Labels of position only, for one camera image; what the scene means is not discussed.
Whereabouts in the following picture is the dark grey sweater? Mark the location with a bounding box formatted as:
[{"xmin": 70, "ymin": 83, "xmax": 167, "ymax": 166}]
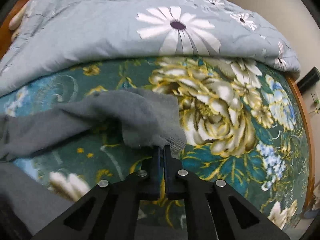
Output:
[{"xmin": 0, "ymin": 87, "xmax": 187, "ymax": 233}]

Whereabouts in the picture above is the wooden headboard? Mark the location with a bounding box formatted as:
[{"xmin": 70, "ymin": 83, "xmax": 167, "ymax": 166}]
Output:
[{"xmin": 0, "ymin": 0, "xmax": 30, "ymax": 58}]

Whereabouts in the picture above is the blue-grey floral quilt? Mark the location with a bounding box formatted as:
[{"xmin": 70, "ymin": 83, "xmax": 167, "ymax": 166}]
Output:
[{"xmin": 0, "ymin": 0, "xmax": 300, "ymax": 97}]

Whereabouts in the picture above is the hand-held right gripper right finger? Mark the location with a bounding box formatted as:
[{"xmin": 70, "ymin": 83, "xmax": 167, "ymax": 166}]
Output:
[{"xmin": 164, "ymin": 145, "xmax": 290, "ymax": 240}]

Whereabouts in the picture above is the teal floral blanket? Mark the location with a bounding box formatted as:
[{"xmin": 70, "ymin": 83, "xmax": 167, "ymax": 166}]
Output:
[{"xmin": 0, "ymin": 56, "xmax": 312, "ymax": 240}]

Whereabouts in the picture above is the black bar-shaped object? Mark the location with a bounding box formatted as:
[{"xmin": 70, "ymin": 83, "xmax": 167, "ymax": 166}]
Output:
[{"xmin": 296, "ymin": 67, "xmax": 320, "ymax": 93}]

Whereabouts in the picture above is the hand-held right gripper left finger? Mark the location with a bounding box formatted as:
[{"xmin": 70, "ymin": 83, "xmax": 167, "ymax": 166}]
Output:
[{"xmin": 31, "ymin": 146, "xmax": 163, "ymax": 240}]

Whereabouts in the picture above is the small green object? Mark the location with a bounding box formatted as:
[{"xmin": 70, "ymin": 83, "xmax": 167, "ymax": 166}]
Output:
[{"xmin": 309, "ymin": 92, "xmax": 320, "ymax": 115}]

